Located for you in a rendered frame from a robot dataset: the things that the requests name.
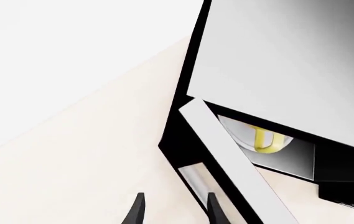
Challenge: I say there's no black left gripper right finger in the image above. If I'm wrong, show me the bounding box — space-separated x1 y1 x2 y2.
207 192 228 224

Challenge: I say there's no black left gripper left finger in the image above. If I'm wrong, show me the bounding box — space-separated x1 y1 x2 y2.
121 192 146 224

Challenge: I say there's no black microwave door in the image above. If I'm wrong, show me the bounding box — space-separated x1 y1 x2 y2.
157 97 300 224

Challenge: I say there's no yellow and white mug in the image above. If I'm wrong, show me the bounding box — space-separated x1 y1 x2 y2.
217 114 294 155

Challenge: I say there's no black and silver microwave oven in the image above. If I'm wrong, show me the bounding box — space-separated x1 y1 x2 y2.
162 0 354 213

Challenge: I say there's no silver microwave door handle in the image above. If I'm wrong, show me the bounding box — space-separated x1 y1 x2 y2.
177 162 218 213

